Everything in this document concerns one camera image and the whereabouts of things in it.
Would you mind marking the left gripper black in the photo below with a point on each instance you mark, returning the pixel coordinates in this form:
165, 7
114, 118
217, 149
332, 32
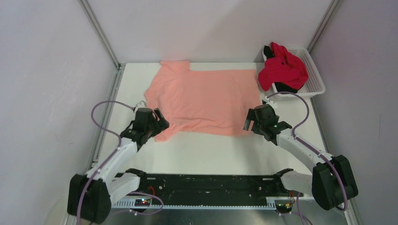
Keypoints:
163, 123

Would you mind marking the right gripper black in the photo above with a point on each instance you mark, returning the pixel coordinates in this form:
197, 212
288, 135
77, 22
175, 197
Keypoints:
252, 116

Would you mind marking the salmon pink t-shirt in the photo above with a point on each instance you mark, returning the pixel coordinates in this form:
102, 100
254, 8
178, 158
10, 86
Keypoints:
213, 102

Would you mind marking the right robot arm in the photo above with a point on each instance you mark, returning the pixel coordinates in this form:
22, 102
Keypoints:
331, 182

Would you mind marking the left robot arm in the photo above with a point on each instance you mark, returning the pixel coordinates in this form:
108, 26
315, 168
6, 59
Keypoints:
92, 195

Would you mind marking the black t-shirt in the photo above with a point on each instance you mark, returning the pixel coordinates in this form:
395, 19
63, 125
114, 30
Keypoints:
279, 86

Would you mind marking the red t-shirt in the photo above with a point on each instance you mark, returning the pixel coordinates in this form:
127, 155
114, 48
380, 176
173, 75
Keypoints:
284, 68

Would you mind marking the white plastic basket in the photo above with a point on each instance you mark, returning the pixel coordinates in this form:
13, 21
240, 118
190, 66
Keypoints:
314, 85

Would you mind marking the left controller board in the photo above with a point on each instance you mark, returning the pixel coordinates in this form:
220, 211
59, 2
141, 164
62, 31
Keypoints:
142, 202

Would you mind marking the controller board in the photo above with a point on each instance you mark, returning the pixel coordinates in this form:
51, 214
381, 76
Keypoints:
142, 202
284, 208

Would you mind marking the right controller board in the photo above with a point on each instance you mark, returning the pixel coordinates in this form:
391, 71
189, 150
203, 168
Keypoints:
284, 208

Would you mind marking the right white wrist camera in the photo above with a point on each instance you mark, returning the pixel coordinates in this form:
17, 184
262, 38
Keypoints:
268, 101

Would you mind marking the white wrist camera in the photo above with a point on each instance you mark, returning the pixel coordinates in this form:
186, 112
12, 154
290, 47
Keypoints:
268, 101
140, 104

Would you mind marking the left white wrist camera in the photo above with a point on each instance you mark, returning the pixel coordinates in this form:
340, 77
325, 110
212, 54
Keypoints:
140, 104

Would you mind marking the left aluminium frame post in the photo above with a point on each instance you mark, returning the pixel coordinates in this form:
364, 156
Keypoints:
87, 9

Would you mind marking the aluminium frame post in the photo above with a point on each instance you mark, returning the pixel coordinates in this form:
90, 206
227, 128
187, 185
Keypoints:
87, 9
331, 10

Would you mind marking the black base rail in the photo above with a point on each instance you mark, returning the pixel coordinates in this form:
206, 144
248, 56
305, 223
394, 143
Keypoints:
229, 191

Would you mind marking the right aluminium frame post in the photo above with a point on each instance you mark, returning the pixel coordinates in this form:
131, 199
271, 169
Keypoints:
331, 10

